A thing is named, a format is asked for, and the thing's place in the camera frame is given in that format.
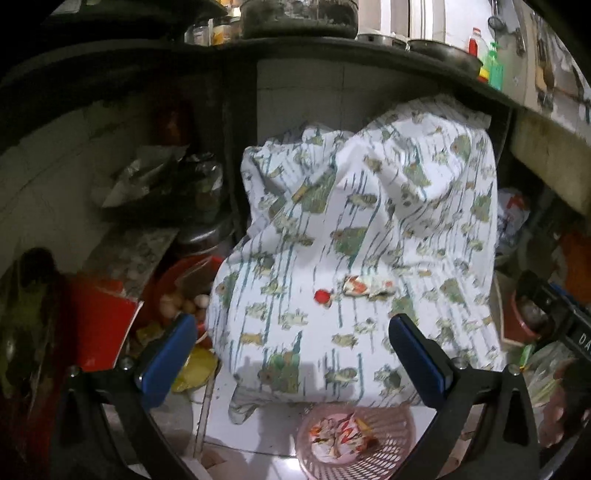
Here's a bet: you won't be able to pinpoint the red white snack wrapper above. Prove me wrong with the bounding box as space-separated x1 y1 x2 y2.
342 275 396 298

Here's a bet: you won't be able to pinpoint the small red bottle cap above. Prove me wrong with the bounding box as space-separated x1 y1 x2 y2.
314 289 332 308

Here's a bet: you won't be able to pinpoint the black kitchen counter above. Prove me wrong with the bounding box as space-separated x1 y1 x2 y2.
1 37 520 109

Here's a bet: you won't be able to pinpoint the yellow plastic bag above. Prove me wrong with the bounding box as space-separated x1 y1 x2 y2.
171 346 218 393

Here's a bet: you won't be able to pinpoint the red plastic bucket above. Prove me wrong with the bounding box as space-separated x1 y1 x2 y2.
69 275 142 372

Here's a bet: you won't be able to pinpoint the red plastic basin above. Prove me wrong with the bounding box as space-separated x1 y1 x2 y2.
135 255 223 328

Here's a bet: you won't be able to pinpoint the pink perforated plastic basket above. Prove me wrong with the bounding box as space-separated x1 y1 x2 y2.
295 403 416 479

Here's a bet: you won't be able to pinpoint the crumpled wrappers in basket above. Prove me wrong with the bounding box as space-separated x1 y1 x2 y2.
308 413 378 464

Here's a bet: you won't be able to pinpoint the white dinosaur print cloth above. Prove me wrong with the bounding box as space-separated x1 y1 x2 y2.
206 95 505 424

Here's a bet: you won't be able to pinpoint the white printed plastic bag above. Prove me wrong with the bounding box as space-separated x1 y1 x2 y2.
496 188 530 257

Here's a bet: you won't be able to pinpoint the green dish soap bottle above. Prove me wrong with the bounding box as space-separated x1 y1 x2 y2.
485 42 504 91

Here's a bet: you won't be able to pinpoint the dark frying pan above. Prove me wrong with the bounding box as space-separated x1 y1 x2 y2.
407 39 483 78

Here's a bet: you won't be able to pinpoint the red capped oil bottle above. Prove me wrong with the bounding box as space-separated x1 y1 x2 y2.
468 27 488 63

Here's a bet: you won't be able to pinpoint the yellow spice jar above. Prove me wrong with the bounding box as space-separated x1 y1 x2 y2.
211 16 232 46

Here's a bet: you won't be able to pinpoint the large blackened aluminium pot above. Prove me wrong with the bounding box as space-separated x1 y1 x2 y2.
240 0 359 39

